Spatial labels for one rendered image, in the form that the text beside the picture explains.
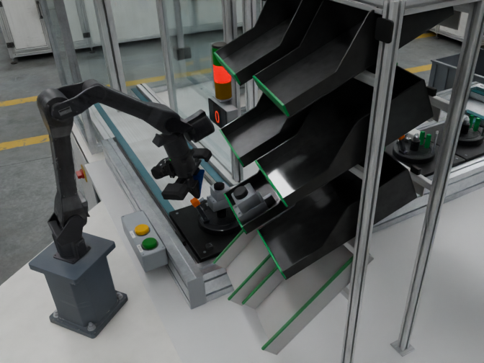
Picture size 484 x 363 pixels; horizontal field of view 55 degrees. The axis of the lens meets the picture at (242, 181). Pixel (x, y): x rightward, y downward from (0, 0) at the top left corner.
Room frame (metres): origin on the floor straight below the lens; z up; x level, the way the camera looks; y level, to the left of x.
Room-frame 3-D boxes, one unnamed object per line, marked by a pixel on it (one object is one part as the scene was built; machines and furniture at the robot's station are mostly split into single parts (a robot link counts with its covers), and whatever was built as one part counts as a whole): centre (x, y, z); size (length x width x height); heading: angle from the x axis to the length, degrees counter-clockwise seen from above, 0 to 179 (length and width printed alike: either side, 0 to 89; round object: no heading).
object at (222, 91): (1.30, 0.04, 1.28); 0.05 x 0.05 x 0.05
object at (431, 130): (1.53, -0.82, 1.01); 0.24 x 0.24 x 0.13; 27
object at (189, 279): (1.26, 0.32, 0.91); 0.89 x 0.06 x 0.11; 27
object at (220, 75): (1.30, 0.04, 1.33); 0.05 x 0.05 x 0.05
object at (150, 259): (1.06, 0.29, 0.93); 0.21 x 0.07 x 0.06; 27
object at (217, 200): (1.09, 0.05, 1.06); 0.08 x 0.04 x 0.07; 117
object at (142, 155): (1.36, 0.18, 0.91); 0.84 x 0.28 x 0.10; 27
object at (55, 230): (0.87, 0.41, 1.15); 0.09 x 0.07 x 0.06; 32
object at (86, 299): (0.87, 0.42, 0.96); 0.15 x 0.15 x 0.20; 64
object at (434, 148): (1.42, -0.60, 1.01); 0.24 x 0.24 x 0.13; 27
